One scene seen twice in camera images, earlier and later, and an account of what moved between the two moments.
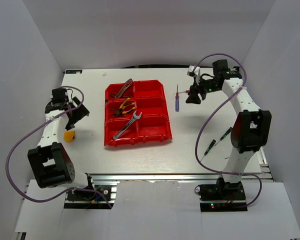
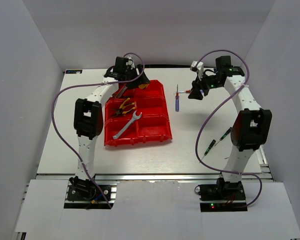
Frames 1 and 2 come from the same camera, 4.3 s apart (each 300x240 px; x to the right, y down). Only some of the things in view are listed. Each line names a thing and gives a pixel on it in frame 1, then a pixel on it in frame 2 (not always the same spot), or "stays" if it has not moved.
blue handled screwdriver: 177,100 stays
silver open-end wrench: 134,118 stays
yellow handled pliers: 122,110 stays
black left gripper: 80,112 to 142,79
